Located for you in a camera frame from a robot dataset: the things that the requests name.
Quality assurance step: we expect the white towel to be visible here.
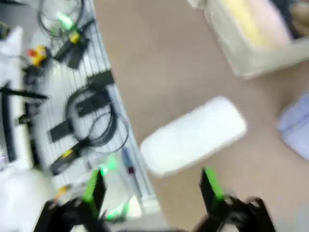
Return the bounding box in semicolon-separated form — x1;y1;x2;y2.
140;96;248;178

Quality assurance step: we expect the white slatted side platform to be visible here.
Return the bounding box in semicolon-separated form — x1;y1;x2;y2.
14;0;161;213

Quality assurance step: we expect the blue towel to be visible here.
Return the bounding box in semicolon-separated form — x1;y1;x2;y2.
276;91;309;160

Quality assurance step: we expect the thin black coiled cable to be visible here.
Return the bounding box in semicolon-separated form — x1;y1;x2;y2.
37;0;85;38

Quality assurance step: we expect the cream fabric storage bin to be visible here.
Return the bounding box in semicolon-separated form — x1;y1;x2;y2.
204;0;309;79

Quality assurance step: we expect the black metal stand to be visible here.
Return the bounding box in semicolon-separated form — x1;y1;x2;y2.
0;81;49;163

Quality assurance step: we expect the thick black coiled cable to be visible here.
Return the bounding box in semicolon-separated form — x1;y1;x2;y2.
66;88;129;153

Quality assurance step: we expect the black power adapter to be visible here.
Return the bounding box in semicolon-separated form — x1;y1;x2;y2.
86;70;114;86
76;96;110;116
49;121;73;143

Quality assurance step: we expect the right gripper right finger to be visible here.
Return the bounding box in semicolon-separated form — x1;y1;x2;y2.
193;166;277;232

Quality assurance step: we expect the yellow towel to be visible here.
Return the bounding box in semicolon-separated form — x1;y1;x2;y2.
226;0;268;48

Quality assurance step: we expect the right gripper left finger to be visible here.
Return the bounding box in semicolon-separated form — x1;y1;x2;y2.
35;169;109;232

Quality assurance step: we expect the dark grey towel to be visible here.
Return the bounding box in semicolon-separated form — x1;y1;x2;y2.
284;0;309;39

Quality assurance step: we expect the yellow red emergency stop button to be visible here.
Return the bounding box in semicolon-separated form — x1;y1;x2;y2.
27;44;48;66

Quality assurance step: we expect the black adapter with yellow label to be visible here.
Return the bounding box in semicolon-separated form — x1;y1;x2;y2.
50;145;84;175

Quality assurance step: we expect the black box with yellow label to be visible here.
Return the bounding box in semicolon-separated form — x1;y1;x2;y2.
53;20;96;69

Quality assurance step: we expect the pink towel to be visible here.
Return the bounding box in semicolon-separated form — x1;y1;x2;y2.
253;0;293;44

